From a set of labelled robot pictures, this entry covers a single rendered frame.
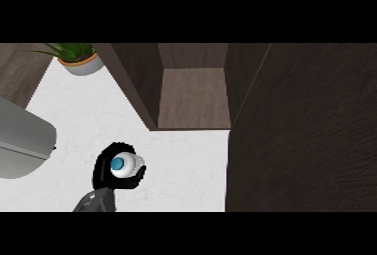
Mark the dark wooden cabinet door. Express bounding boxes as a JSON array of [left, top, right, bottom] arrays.
[[223, 43, 377, 213]]

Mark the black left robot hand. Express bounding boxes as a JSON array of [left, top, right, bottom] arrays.
[[92, 141, 148, 191]]

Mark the dark wooden cabinet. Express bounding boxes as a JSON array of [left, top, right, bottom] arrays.
[[90, 43, 272, 132]]

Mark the potted green plant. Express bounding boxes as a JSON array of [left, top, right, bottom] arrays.
[[27, 43, 106, 77]]

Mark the clear blue-capped water bottle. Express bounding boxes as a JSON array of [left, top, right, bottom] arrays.
[[109, 151, 146, 178]]

